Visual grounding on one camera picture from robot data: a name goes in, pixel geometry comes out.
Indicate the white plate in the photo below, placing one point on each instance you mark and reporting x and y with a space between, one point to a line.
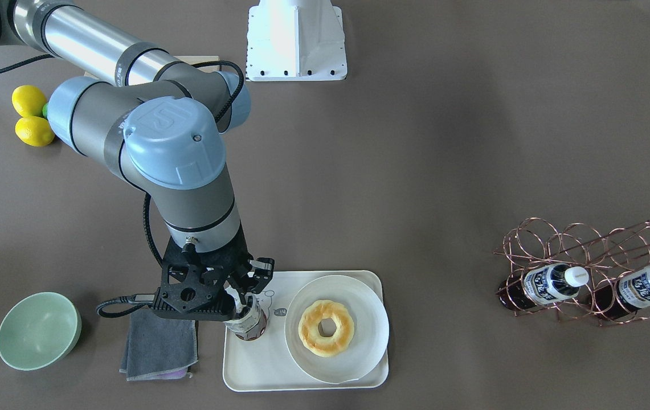
371 330

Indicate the yellow lemon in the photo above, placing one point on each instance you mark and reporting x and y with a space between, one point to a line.
34 131
28 101

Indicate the green bowl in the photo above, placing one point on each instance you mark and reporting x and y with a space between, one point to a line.
39 331

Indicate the grey folded cloth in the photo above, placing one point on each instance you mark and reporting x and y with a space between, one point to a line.
158 348

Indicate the cream serving tray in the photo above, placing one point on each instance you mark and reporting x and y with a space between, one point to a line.
265 364

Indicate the tea bottle white cap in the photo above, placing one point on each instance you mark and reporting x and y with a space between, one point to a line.
253 325

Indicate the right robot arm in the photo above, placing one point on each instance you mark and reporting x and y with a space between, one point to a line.
156 122

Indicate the glazed donut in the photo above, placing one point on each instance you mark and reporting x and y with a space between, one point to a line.
313 340

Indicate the wooden cutting board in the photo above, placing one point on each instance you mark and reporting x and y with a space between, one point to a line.
199 60

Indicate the tea bottle in rack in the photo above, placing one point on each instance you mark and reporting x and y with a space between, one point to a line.
630 294
542 286

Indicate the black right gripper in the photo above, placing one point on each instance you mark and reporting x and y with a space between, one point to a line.
260 272

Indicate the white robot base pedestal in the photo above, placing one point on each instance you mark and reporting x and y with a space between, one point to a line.
295 41

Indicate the copper wire bottle rack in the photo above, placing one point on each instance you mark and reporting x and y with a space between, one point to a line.
608 257

